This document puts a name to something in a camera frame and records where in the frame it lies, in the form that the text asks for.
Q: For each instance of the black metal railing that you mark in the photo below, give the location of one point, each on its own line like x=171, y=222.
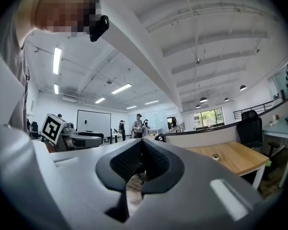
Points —
x=252, y=110

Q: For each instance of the small red flower pot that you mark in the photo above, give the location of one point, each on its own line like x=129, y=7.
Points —
x=276, y=119

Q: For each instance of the person's left forearm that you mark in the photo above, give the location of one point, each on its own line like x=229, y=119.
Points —
x=51, y=148

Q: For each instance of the large window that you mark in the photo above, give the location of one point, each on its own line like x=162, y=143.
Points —
x=207, y=118

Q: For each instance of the black high-back office chair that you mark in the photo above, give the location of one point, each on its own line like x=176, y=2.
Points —
x=249, y=130

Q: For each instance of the glass top white table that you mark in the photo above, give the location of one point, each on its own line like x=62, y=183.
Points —
x=280, y=128

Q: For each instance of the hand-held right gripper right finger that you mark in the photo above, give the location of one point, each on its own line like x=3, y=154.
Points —
x=163, y=169

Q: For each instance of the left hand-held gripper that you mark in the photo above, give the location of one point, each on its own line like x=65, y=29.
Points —
x=51, y=128

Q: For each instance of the wooden table white legs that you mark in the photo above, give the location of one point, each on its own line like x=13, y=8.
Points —
x=230, y=157

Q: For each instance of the white partition black rim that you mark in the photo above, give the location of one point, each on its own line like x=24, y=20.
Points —
x=201, y=138

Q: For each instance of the black head-worn camera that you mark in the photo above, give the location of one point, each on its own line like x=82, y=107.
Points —
x=99, y=29

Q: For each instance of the person's head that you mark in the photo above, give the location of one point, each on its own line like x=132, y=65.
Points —
x=60, y=11

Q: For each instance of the small potted plant white pot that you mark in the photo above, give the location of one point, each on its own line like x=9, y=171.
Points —
x=215, y=157

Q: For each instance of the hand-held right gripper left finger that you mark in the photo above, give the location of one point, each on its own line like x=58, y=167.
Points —
x=117, y=166

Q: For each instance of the ceiling tube light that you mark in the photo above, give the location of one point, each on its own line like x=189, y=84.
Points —
x=56, y=89
x=131, y=107
x=121, y=88
x=57, y=60
x=151, y=102
x=100, y=100

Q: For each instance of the black-framed whiteboard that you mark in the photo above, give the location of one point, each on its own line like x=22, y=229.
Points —
x=93, y=123

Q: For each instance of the white ceiling air conditioner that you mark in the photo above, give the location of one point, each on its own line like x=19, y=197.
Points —
x=69, y=99

